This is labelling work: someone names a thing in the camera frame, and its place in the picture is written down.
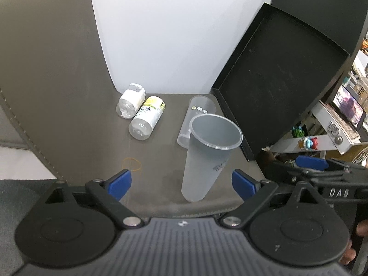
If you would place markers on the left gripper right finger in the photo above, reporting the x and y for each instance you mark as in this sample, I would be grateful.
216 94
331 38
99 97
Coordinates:
256 196

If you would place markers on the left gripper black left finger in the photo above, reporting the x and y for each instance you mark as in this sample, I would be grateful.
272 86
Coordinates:
105 196

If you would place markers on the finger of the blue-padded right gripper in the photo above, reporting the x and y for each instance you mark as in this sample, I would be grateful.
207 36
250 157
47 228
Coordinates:
311 163

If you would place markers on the frosted plastic cup with figure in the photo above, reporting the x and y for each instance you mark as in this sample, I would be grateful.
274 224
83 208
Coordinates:
212 140

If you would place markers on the black tray leaning upright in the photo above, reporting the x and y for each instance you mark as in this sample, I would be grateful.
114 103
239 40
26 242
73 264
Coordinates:
279 70

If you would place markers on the frosted plastic cup with pandas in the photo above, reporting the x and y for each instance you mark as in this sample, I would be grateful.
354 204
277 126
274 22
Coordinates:
198 105

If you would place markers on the person's right hand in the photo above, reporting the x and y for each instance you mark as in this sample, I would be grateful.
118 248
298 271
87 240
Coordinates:
350 254

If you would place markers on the orange rubber band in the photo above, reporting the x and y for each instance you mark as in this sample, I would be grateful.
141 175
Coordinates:
131 164

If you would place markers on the white shelf with toys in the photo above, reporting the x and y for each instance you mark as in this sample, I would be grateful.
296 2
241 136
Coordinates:
328 133

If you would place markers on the small display screen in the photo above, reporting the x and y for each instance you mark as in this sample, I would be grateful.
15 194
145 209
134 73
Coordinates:
349 108

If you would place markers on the yellow-label vitamin water bottle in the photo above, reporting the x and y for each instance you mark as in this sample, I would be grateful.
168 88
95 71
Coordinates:
144 122

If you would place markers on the white-label clear plastic bottle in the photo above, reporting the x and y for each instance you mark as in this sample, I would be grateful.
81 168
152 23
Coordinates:
130 101

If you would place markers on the white board backdrop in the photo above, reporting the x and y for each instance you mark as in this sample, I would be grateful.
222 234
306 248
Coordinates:
170 46

